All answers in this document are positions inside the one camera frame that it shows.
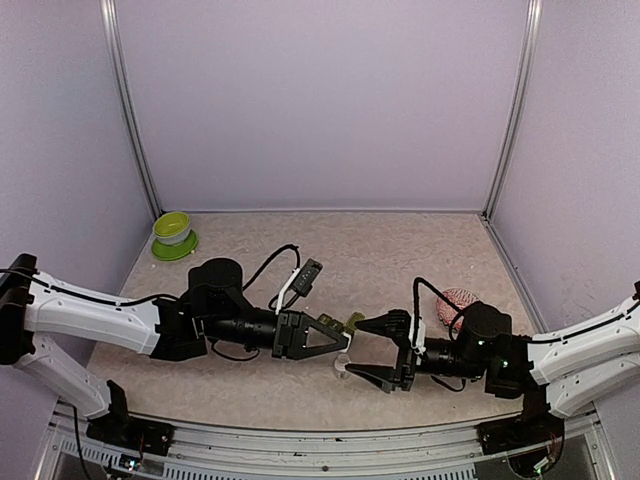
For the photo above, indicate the right aluminium frame post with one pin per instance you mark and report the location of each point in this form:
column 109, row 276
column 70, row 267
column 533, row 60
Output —
column 525, row 65

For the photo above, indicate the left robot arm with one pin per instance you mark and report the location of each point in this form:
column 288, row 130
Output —
column 161, row 326

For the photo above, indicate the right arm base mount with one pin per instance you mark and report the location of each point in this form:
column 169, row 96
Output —
column 514, row 433

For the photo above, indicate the aluminium frame post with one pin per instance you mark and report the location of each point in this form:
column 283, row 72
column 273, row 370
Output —
column 525, row 65
column 116, row 52

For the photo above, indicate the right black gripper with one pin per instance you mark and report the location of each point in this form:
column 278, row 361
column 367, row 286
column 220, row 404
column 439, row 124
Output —
column 385, row 379

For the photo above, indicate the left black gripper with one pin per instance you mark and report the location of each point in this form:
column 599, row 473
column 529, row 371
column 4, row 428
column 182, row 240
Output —
column 295, row 349

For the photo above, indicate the left aluminium frame post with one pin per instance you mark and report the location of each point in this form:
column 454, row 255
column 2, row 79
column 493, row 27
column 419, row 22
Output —
column 116, row 52

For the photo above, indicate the red patterned bowl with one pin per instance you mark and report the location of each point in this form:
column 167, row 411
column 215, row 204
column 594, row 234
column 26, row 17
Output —
column 455, row 299

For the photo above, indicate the small white pill bottle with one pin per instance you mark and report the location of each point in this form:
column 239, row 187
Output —
column 340, row 366

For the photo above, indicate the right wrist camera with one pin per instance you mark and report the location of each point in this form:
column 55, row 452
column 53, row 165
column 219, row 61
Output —
column 406, row 331

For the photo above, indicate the green weekly pill organizer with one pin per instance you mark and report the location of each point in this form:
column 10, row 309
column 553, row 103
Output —
column 349, row 327

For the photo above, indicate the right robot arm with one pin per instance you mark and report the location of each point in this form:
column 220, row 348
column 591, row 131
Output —
column 554, row 373

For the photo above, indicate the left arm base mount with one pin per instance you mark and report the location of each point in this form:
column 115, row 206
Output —
column 133, row 433

